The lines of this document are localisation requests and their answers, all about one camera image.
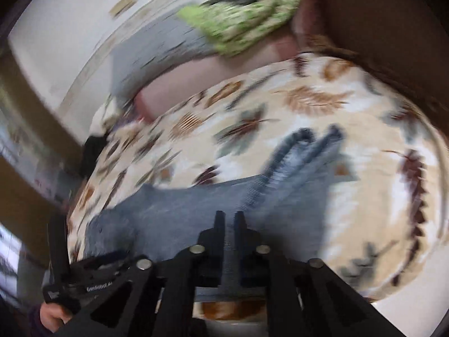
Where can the white floral cloth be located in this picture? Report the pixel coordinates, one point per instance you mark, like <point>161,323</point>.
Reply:
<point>101,116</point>

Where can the beige wall switch plate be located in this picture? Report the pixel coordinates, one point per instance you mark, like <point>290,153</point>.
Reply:
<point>122,4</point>

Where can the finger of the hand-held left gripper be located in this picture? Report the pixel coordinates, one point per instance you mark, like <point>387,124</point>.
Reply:
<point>101,258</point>
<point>58,242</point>

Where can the grey denim pants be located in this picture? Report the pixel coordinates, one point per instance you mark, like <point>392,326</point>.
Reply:
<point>175,210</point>

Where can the green patterned quilt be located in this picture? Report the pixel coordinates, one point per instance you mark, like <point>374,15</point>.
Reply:
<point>245,28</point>

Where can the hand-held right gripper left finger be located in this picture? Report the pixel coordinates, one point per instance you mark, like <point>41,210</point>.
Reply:
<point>219,224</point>

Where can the grey quilted pillow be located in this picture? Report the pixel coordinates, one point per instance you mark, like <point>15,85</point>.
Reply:
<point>151,52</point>

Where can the leaf print blanket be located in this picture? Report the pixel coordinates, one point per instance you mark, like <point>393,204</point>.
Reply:
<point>350,130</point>

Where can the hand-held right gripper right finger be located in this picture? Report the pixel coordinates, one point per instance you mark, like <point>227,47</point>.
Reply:
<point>239,224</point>

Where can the black cloth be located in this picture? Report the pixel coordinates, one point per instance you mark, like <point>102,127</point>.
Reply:
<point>93,154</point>

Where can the brown sofa backrest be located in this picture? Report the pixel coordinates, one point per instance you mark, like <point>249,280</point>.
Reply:
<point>386,24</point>

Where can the pink bolster cushion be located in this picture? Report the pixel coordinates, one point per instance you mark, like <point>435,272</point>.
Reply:
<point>196,77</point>

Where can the glass side panel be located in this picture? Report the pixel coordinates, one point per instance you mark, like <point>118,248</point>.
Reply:
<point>8,259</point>

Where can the person's left hand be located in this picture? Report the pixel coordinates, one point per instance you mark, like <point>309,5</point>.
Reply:
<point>52,317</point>

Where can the wooden door with patterned glass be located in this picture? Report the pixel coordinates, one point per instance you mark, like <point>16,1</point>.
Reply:
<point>31,112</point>

